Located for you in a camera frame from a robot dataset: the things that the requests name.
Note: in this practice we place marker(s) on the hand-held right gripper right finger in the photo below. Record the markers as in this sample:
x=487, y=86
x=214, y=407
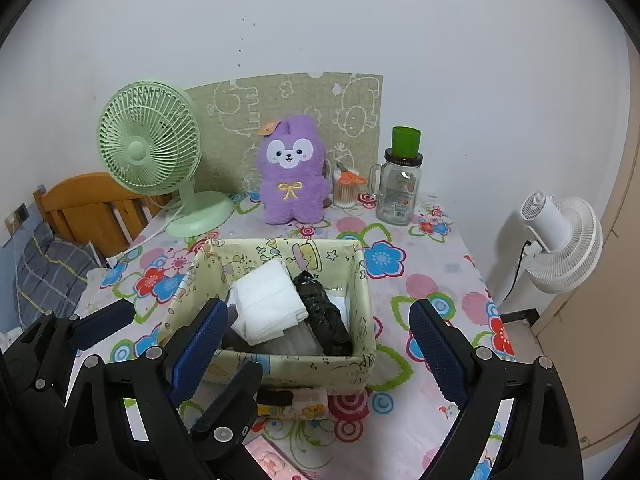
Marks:
x=440, y=355

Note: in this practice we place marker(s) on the clear cotton swab container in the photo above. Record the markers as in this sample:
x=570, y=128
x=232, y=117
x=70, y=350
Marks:
x=346, y=195

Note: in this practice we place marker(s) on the green plastic cup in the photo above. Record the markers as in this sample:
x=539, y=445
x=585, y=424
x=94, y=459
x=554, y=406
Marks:
x=406, y=142

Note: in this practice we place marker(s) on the green desk fan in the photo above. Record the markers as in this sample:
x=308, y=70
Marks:
x=135, y=152

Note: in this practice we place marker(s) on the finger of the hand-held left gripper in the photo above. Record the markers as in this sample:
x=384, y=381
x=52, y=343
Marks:
x=100, y=320
x=235, y=400

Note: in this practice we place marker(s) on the green cartoon tissue packet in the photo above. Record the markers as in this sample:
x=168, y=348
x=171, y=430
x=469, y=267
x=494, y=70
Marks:
x=307, y=405

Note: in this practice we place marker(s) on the purple plush toy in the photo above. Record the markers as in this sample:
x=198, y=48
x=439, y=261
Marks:
x=292, y=200

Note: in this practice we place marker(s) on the white circulator fan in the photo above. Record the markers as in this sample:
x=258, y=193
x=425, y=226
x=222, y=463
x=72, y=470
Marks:
x=575, y=245

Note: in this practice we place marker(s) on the cartoon print fabric storage box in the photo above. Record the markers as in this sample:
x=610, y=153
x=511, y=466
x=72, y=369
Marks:
x=300, y=370

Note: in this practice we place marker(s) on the wall socket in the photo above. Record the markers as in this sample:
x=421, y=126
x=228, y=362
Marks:
x=17, y=217

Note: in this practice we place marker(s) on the glass jar mug with lid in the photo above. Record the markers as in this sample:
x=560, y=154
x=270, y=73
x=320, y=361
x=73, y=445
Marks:
x=397, y=195

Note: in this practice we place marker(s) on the clear plastic packet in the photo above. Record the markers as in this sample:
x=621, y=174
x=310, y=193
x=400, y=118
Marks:
x=300, y=342

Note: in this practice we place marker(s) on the green elephant print mat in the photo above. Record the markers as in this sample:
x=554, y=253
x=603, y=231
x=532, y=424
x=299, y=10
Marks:
x=310, y=90

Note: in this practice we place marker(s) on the grey plaid pillow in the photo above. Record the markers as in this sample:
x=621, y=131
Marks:
x=50, y=270

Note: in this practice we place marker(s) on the white towel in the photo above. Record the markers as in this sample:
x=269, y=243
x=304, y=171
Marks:
x=265, y=300

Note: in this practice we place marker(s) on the pink packet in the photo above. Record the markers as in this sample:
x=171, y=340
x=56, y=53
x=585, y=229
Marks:
x=270, y=460

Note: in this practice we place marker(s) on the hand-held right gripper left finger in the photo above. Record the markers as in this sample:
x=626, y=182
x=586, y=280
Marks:
x=200, y=350

